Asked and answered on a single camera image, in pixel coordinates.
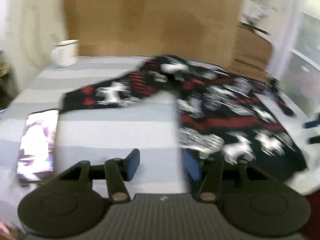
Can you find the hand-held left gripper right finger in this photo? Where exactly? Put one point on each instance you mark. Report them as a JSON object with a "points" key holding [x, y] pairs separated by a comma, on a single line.
{"points": [[191, 165]]}

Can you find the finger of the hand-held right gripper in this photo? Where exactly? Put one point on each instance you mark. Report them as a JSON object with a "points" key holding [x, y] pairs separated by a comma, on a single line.
{"points": [[315, 140], [311, 124]]}

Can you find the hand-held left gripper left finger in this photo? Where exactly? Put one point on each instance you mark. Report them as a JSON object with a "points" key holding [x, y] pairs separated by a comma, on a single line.
{"points": [[133, 163]]}

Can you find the black red white patterned sweater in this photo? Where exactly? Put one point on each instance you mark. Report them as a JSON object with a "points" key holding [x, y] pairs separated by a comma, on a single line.
{"points": [[225, 110]]}

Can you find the grey striped bedsheet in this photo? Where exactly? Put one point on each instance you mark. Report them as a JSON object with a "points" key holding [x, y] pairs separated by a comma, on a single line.
{"points": [[100, 135]]}

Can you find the brown cushion mat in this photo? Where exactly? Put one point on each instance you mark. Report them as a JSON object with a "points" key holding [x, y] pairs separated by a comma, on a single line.
{"points": [[252, 55]]}

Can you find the smartphone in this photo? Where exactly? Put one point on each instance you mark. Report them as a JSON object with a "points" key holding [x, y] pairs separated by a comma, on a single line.
{"points": [[37, 145]]}

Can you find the crossed black tape strips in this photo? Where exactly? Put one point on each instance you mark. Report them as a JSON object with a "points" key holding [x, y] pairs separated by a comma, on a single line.
{"points": [[255, 28]]}

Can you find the white enamel mug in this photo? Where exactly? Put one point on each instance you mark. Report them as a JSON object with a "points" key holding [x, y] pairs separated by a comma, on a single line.
{"points": [[65, 53]]}

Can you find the wood pattern vinyl sheet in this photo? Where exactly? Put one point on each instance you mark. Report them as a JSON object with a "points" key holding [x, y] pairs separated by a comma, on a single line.
{"points": [[155, 17]]}

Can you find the white window frame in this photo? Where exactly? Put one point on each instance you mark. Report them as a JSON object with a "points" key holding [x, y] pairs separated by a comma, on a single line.
{"points": [[297, 62]]}

